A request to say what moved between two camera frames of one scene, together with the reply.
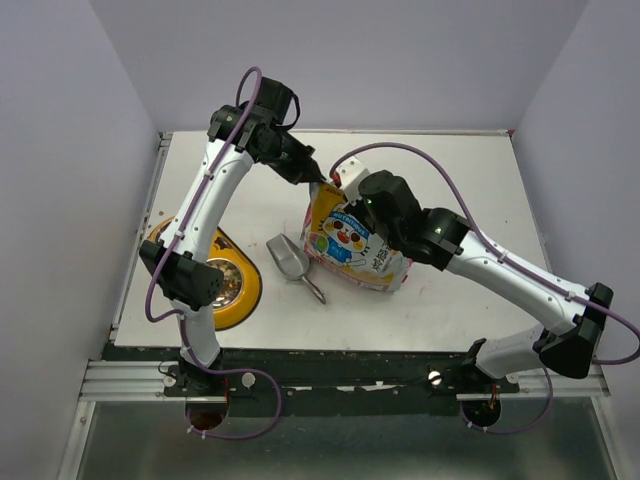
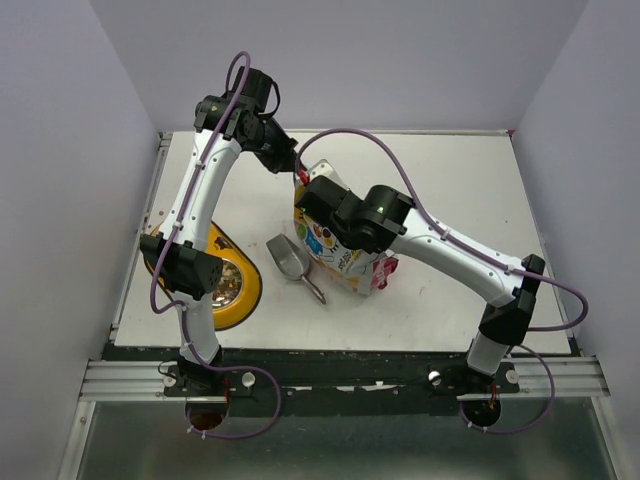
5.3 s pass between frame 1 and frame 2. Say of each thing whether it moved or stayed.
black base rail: stayed
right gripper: moved
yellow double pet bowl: stayed
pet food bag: moved
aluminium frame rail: stayed
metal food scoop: stayed
